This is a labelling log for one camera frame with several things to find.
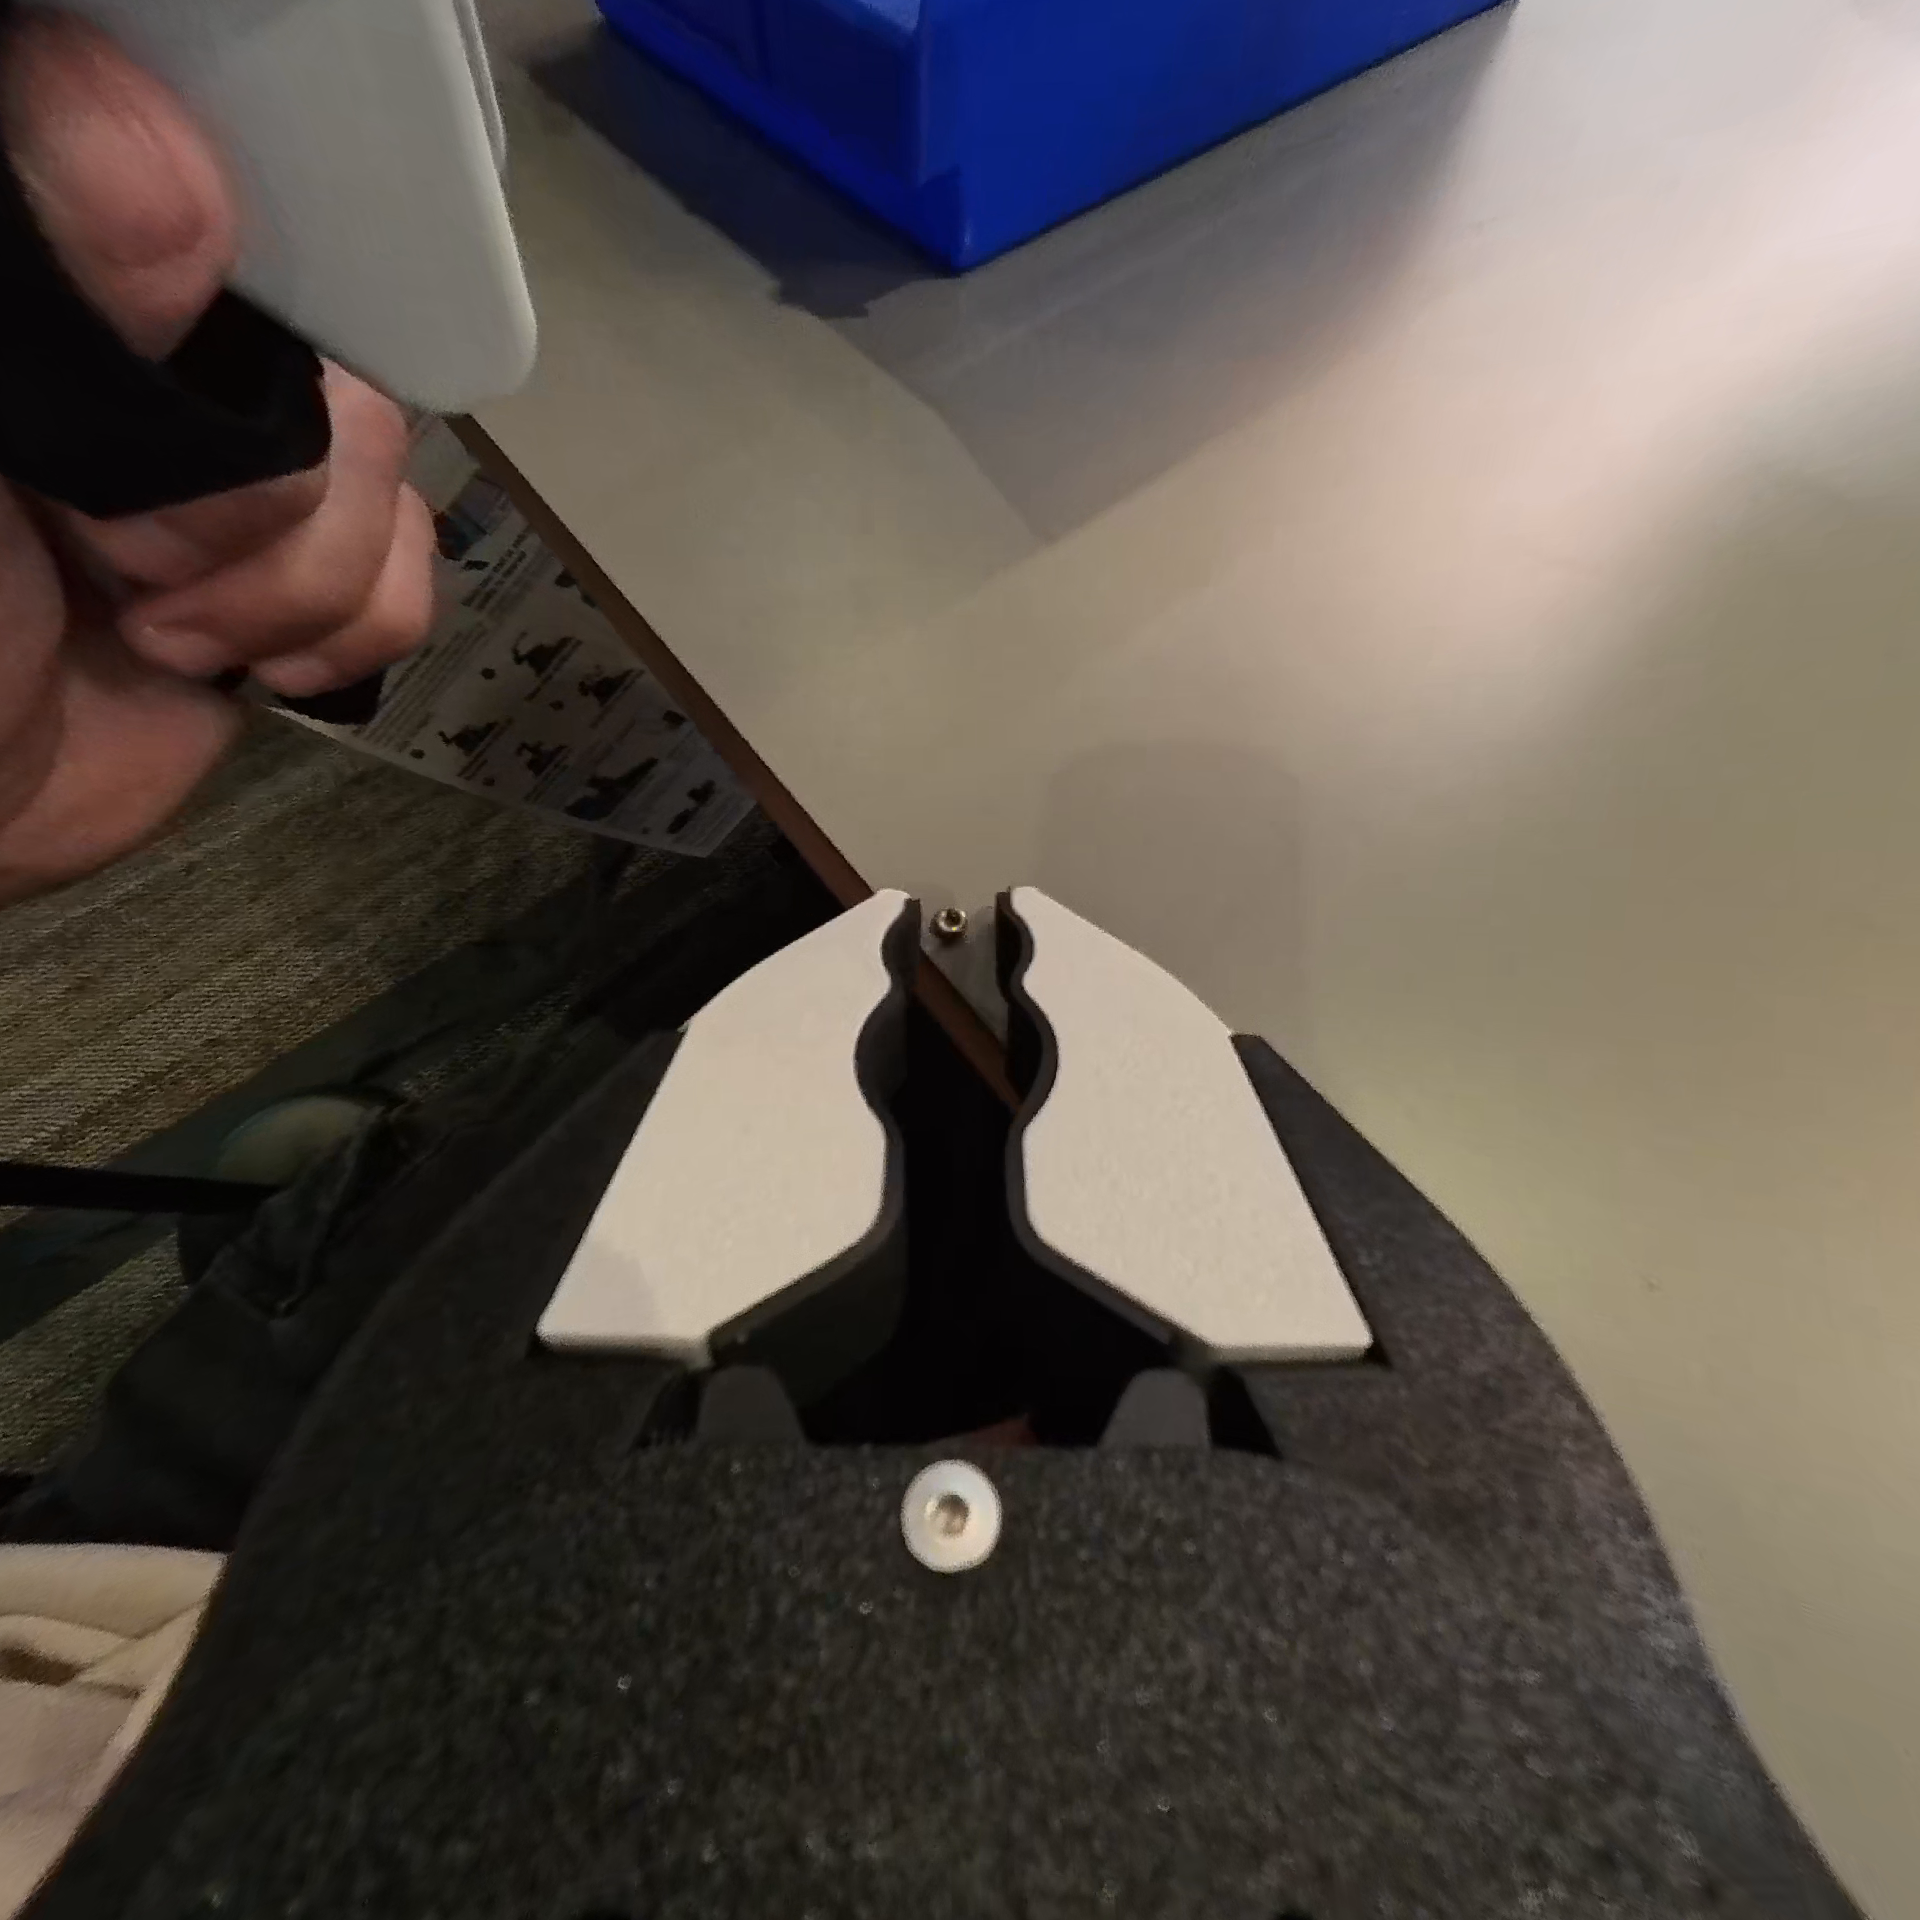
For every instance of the blue plastic divided bin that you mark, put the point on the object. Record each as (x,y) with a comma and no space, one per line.
(1048,117)

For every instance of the printed leaflet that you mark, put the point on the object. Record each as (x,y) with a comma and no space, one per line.
(569,718)

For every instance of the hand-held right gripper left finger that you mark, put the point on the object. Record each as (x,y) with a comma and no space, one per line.
(718,1186)

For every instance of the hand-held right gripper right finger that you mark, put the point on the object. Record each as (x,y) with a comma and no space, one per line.
(1186,1186)

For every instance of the black office chair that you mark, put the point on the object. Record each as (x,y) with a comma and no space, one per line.
(119,1190)

